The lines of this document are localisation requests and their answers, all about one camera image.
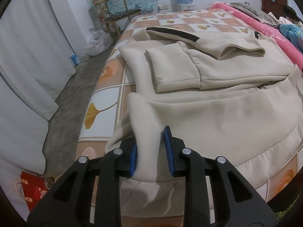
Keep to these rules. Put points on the grey curtain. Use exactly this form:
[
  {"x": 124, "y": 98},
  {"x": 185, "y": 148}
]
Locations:
[{"x": 35, "y": 67}]

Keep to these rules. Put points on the person with black hair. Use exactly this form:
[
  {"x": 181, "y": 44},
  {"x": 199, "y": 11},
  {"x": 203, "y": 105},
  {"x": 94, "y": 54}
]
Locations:
[{"x": 291, "y": 15}]

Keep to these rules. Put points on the wall power socket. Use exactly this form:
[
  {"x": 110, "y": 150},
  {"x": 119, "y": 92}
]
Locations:
[{"x": 163, "y": 7}]

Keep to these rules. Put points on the pink floral blanket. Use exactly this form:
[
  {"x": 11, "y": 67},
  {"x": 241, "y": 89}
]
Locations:
[{"x": 286, "y": 46}]

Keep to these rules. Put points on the tiled pattern bed sheet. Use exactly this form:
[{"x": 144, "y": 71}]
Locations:
[{"x": 108, "y": 103}]

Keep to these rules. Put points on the blue patterned quilt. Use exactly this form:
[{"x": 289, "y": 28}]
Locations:
[{"x": 293, "y": 33}]

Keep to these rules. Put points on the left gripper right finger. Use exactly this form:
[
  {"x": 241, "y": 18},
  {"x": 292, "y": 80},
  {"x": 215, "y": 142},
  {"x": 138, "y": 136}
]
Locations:
[{"x": 169, "y": 142}]

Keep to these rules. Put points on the wooden chair dark seat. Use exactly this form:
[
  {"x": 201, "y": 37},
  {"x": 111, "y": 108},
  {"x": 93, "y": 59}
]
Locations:
[{"x": 110, "y": 20}]

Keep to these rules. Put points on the red gift bag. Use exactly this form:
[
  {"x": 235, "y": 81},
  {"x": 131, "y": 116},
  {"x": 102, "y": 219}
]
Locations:
[{"x": 34, "y": 189}]

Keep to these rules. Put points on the white plastic bag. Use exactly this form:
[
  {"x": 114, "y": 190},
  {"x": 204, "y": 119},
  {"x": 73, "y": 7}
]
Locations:
[{"x": 99, "y": 42}]

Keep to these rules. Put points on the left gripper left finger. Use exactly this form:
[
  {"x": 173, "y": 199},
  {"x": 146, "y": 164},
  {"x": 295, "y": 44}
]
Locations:
[{"x": 133, "y": 160}]

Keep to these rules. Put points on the grey lace-edged blanket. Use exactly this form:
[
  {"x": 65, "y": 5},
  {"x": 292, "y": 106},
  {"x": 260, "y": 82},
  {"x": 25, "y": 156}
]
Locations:
[{"x": 256, "y": 14}]

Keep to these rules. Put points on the small blue packet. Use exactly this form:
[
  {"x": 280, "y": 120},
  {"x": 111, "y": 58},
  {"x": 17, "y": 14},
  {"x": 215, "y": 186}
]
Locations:
[{"x": 75, "y": 59}]

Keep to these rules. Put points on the beige zip jacket black trim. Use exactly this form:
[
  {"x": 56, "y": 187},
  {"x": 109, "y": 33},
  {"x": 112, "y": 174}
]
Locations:
[{"x": 223, "y": 94}]

